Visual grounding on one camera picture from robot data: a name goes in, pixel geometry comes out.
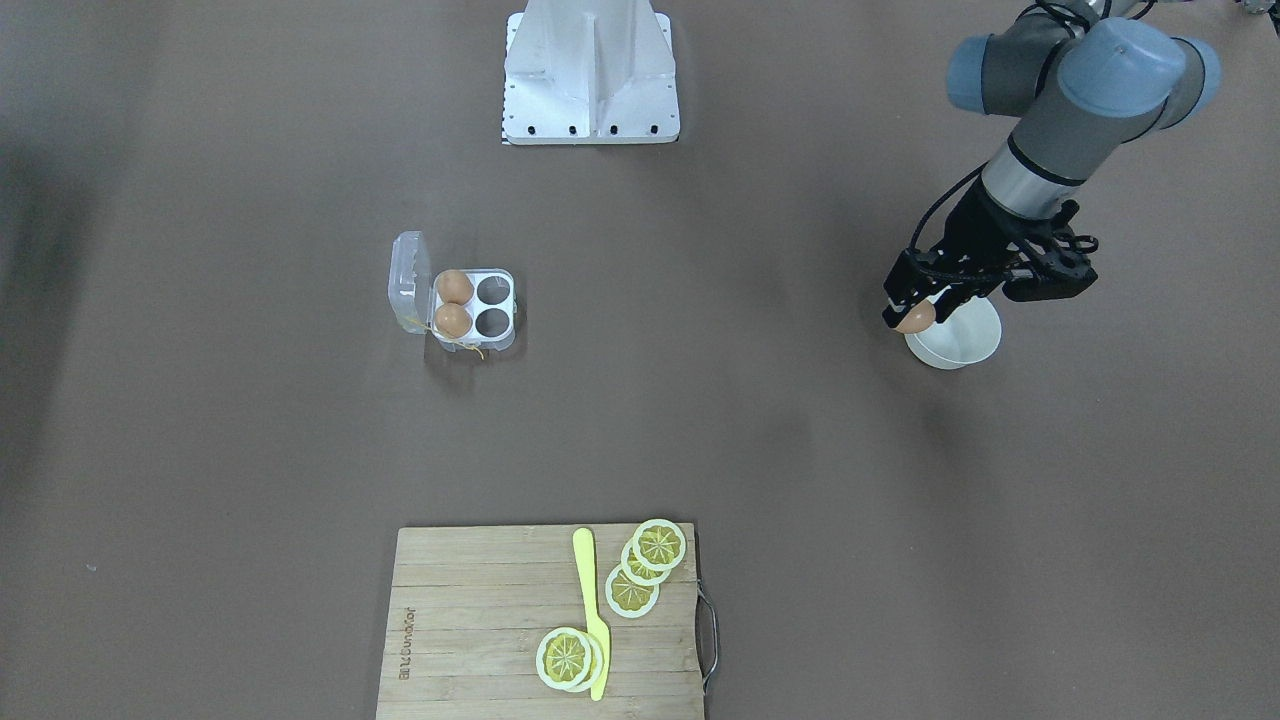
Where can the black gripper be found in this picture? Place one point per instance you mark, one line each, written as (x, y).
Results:
(972, 231)

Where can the brown egg from bowl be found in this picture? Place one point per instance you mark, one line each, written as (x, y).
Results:
(918, 319)

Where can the clear plastic egg box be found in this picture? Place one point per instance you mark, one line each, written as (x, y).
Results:
(412, 298)

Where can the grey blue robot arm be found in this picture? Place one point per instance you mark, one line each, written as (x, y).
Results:
(1080, 78)

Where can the brown egg far slot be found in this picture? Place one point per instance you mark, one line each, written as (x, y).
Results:
(454, 287)

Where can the brown egg slot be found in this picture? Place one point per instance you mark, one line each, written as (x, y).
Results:
(452, 321)
(454, 287)

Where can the brown egg near slot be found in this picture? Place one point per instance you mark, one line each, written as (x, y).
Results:
(452, 321)

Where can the white bowl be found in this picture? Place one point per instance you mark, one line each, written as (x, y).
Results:
(969, 336)

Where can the lemon slice outer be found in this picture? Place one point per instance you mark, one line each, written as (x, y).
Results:
(659, 544)

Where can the lemon slice middle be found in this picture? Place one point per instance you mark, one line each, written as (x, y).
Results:
(637, 572)

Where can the yellow plastic knife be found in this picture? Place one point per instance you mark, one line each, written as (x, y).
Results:
(584, 555)

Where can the lemon slice under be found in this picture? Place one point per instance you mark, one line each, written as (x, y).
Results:
(596, 665)

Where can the lemon slice top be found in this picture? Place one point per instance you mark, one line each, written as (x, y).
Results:
(562, 658)

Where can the wooden cutting board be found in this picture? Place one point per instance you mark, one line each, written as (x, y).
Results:
(469, 607)

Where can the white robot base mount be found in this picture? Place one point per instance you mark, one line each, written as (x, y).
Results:
(589, 73)

